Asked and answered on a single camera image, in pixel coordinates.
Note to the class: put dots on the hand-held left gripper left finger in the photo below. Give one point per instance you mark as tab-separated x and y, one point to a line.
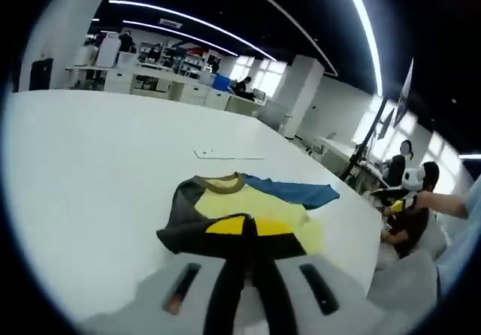
158	293

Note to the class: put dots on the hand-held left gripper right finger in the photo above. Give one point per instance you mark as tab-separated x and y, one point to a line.
338	305

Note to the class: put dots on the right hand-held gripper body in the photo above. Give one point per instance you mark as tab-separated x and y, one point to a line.
413	179

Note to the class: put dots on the yellow blue grey garment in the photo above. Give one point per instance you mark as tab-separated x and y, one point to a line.
233	200

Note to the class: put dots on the operator's arm in blue sleeve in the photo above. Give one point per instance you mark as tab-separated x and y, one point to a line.
462	237

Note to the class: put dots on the person's grey trousers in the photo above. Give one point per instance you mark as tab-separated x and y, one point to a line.
406	282

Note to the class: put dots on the long ceiling light strip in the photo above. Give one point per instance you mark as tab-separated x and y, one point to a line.
366	31

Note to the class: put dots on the blue storage box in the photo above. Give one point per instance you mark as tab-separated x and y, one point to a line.
221	81

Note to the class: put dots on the white counter desks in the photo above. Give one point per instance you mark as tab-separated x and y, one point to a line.
158	83

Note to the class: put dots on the white board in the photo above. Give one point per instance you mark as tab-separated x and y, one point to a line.
108	51

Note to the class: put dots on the black chair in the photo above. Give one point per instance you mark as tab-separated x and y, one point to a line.
41	74

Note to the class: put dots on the curved ceiling light strip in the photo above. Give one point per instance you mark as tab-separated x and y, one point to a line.
180	34
195	19

